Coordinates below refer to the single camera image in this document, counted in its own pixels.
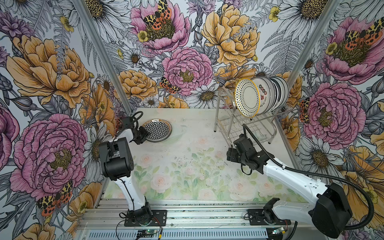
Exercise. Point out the green rim printed plate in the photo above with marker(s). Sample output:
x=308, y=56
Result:
x=266, y=92

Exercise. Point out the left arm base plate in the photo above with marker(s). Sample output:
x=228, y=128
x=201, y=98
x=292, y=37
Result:
x=142, y=218

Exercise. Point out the black geometric pattern plate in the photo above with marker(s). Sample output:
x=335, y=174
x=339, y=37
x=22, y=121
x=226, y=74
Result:
x=158, y=129

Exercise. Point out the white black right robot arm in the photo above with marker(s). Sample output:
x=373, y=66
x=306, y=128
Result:
x=326, y=206

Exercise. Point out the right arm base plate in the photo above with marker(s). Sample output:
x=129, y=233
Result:
x=261, y=217

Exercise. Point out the yellow rim dotted plate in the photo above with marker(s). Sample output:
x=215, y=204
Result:
x=247, y=98

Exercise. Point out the chrome wire dish rack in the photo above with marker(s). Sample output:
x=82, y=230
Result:
x=229, y=121

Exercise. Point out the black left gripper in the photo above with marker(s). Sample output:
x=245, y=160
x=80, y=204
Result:
x=145, y=134

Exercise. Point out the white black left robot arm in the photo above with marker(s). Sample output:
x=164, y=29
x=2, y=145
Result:
x=117, y=164

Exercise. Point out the left aluminium corner post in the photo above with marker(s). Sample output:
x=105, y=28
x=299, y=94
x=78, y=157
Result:
x=94, y=36

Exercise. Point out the right aluminium corner post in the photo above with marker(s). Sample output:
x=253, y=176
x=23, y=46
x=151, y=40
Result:
x=323, y=22

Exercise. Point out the aluminium corner post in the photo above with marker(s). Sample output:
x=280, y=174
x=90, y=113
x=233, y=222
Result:
x=323, y=22
x=94, y=36

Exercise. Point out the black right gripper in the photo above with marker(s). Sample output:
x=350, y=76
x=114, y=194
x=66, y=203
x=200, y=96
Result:
x=231, y=155

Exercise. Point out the aluminium mounting rail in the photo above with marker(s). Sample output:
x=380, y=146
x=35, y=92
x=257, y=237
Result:
x=189, y=221

